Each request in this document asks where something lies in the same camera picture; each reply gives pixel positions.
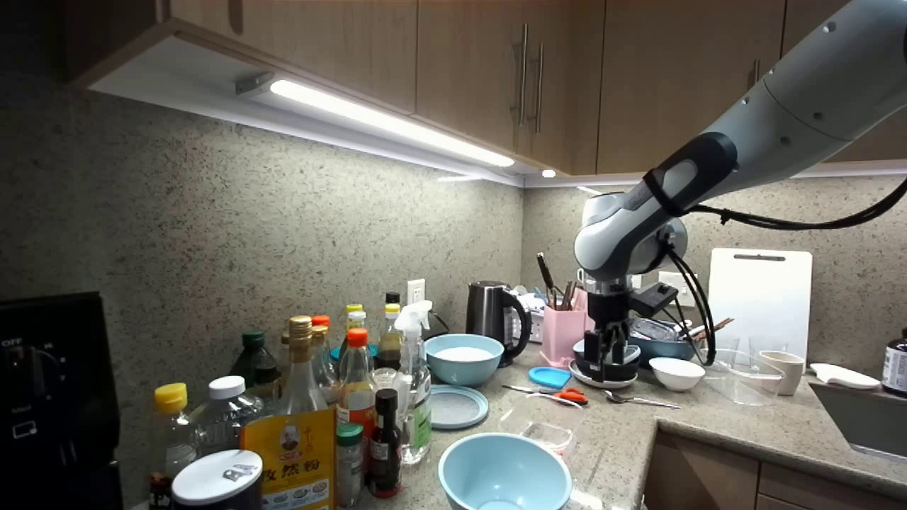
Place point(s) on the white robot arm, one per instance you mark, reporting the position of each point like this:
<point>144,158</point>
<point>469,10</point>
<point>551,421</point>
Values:
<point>803,104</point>

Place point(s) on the large light blue bowl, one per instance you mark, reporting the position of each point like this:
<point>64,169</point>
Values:
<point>465,363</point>

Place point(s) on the wooden lower cabinet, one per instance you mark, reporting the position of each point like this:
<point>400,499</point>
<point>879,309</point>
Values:
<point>737,472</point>

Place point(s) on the tall thin condiment bottle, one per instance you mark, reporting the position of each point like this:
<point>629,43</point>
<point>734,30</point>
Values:
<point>390,335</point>

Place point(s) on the under-cabinet light strip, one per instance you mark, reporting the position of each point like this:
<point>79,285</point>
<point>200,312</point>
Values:
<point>378,117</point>

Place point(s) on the dark blue pan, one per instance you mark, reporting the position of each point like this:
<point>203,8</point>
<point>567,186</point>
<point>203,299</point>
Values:
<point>662,342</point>

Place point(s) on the small dark sauce bottle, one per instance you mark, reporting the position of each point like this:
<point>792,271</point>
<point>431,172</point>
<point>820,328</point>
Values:
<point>383,454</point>

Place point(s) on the pink utensil holder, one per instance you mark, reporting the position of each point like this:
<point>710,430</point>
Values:
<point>563,335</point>

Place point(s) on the dark green bottle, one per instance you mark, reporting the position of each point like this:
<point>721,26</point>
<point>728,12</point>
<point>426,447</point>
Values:
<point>256,363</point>

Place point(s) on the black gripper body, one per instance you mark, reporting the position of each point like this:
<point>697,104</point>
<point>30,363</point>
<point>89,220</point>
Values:
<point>609,315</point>

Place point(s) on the black microwave oven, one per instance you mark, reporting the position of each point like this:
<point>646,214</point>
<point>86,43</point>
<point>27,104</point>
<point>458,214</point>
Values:
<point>57,406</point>

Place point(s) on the green cap small jar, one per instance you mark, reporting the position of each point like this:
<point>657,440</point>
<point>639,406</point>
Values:
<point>350,468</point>

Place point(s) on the black electric kettle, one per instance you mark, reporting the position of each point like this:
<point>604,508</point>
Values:
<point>492,315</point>

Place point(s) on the wooden cabinet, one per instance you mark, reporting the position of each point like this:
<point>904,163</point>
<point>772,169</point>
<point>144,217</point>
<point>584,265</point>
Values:
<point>737,472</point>
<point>717,76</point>
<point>378,46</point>

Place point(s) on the wooden upper cabinet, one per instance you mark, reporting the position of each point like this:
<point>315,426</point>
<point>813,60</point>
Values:
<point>378,46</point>
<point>717,76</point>

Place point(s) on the yellow label oil bottle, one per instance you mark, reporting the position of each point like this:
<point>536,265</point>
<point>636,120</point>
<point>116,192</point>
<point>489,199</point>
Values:
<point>286,454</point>

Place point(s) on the yellow cap clear bottle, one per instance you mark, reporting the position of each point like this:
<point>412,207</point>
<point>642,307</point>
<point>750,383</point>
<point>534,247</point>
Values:
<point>173,426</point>

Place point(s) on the orange cap bottle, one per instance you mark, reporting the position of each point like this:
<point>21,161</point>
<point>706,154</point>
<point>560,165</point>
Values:
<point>358,377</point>

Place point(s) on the white oval dish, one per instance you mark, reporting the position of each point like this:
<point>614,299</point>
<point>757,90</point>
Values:
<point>843,376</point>

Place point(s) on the grey blue round plate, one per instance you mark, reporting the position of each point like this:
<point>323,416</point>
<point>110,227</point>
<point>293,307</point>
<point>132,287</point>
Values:
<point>458,409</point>

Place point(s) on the metal spoon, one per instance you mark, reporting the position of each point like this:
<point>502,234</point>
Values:
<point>642,401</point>

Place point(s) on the white cap clear bottle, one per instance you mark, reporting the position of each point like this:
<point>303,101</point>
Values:
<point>231,406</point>

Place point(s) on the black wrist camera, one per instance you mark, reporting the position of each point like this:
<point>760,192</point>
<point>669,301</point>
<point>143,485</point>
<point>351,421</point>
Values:
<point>652,299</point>

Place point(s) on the cyan round lid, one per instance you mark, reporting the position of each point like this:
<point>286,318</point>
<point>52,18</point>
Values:
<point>551,377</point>

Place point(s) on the white wall outlet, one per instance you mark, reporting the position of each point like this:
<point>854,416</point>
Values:
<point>673,282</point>
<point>414,291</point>

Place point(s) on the small white bowl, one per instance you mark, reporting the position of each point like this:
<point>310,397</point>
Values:
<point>679,372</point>

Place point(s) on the kitchen sink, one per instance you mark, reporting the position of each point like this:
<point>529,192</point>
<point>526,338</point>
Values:
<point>864,421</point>

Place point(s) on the white cutting board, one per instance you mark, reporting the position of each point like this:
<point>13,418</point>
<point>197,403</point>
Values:
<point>760,301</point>

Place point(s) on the clear glass container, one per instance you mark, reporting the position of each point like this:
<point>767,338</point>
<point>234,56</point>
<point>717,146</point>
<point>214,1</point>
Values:
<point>747,387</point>

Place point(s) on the white mug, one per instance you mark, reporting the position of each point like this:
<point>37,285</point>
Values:
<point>782,369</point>

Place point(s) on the dark brown bottle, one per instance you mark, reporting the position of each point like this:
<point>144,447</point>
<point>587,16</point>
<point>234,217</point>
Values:
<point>896,363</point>

